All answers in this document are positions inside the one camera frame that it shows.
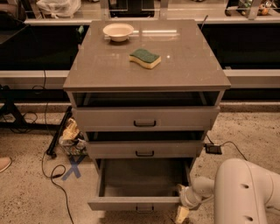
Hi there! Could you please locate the grey top drawer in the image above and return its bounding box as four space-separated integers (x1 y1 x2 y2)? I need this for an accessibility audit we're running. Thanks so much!
73 107 220 132

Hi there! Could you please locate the grey bottom drawer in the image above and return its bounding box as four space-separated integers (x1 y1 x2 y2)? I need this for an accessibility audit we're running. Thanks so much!
88 158 191 213

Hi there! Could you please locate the white plastic bag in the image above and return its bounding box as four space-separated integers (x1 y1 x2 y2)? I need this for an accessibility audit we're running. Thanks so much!
36 0 81 18

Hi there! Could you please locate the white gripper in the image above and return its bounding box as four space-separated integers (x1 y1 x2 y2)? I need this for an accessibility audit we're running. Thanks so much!
175 184 201 224

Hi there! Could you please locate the shoe tip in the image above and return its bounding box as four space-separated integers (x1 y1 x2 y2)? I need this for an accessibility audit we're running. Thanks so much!
0 157 11 172

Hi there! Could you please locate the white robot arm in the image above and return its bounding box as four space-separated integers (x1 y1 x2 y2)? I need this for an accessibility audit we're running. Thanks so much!
175 158 280 224

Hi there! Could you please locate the blue tape cross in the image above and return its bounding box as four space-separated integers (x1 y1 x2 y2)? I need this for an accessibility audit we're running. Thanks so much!
61 155 86 181

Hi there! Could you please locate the green yellow sponge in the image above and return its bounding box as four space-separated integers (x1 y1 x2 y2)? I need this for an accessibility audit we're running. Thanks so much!
129 48 161 69

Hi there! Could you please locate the black cable right floor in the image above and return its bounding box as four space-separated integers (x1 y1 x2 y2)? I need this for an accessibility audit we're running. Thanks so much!
206 134 249 162

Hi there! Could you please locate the grey drawer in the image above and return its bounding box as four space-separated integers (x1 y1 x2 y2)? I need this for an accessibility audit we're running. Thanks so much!
73 107 220 132
86 141 203 158
88 158 191 213

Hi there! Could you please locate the grey drawer cabinet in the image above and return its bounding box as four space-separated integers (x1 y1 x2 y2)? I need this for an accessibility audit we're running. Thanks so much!
62 19 232 184

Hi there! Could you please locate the black cable left floor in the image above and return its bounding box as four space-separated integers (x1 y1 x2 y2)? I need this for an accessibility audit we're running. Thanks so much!
40 69 75 224

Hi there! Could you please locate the white bowl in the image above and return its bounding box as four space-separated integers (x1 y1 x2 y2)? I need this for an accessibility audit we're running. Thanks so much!
102 24 134 42

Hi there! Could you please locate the black table frame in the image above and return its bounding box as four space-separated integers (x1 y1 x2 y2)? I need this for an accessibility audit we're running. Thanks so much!
0 86 62 130

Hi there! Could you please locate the black stand leg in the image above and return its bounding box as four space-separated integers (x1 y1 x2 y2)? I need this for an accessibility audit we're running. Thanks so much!
46 106 72 158

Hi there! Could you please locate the black power adapter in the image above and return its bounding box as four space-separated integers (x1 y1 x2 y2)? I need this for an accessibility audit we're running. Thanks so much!
205 143 222 155

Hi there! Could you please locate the grey middle drawer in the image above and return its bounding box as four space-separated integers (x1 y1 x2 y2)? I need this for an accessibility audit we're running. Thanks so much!
86 141 203 158

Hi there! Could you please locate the black cable floor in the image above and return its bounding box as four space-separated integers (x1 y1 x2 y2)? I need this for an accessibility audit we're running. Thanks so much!
40 69 75 224
206 134 249 162

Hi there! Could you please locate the crumpled bag pile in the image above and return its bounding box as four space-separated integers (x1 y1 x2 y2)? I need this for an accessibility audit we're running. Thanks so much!
59 118 88 156

